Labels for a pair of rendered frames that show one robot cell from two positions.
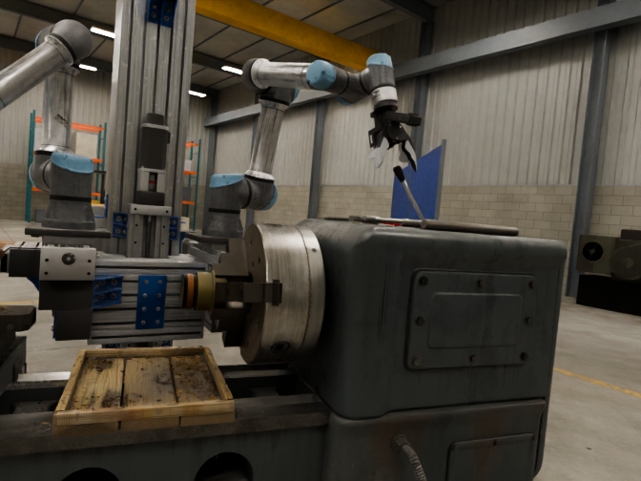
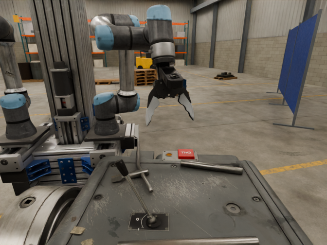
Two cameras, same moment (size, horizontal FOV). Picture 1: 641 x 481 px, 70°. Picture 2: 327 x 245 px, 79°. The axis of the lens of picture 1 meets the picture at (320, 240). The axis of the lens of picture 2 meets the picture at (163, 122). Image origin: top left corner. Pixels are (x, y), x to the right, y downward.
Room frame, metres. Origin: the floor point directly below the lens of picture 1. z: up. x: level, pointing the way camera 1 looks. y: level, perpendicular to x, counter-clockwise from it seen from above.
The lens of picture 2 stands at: (0.78, -0.41, 1.63)
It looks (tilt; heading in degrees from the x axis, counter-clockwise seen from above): 20 degrees down; 23
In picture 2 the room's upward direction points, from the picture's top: straight up
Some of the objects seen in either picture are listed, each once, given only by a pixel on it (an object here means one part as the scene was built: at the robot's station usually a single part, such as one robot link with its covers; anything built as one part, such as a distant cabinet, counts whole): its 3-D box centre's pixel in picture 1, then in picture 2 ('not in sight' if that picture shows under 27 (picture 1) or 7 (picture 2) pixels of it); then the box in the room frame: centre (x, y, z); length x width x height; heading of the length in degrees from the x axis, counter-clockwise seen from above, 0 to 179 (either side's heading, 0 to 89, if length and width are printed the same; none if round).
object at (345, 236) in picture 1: (413, 301); (173, 241); (1.21, -0.26, 1.06); 0.59 x 0.48 x 0.39; 112
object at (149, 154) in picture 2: not in sight; (141, 158); (1.35, -0.07, 1.24); 0.09 x 0.08 x 0.03; 112
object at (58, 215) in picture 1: (70, 212); (20, 126); (1.43, 0.79, 1.21); 0.15 x 0.15 x 0.10
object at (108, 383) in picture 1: (148, 381); not in sight; (0.95, 0.34, 0.89); 0.36 x 0.30 x 0.04; 22
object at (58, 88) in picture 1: (57, 110); (9, 67); (1.52, 0.89, 1.54); 0.15 x 0.12 x 0.55; 51
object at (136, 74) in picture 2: not in sight; (143, 77); (9.71, 4.58, 0.36); 1.26 x 0.86 x 0.73; 139
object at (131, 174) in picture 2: (364, 219); (130, 175); (1.21, -0.11, 1.27); 0.12 x 0.02 x 0.02; 135
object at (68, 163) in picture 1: (71, 174); (15, 106); (1.44, 0.79, 1.33); 0.13 x 0.12 x 0.14; 51
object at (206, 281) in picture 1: (203, 291); not in sight; (0.99, 0.24, 1.08); 0.09 x 0.09 x 0.09; 22
